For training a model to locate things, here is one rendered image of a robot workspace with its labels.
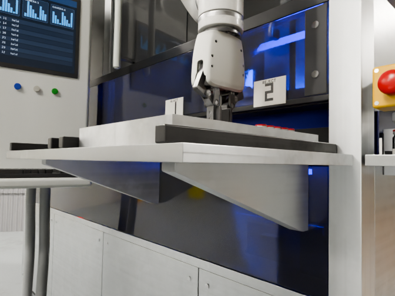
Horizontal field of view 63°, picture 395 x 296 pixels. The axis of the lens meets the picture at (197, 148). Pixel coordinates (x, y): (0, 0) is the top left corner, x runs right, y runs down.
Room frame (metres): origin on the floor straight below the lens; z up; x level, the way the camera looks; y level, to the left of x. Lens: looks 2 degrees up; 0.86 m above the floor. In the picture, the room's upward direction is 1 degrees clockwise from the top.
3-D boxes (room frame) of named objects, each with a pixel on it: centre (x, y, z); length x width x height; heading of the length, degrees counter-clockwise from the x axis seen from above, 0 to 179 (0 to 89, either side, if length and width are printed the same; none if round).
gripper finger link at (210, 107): (0.57, -0.02, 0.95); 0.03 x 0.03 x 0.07; 42
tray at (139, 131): (0.57, -0.01, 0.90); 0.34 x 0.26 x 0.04; 132
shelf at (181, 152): (0.73, 0.07, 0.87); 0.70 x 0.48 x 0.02; 43
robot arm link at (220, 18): (0.59, -0.04, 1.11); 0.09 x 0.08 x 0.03; 132
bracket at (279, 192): (0.54, -0.09, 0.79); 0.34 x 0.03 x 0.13; 133
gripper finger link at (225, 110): (0.60, -0.06, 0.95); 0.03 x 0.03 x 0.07; 42
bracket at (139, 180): (0.90, 0.25, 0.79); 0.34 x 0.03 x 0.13; 133
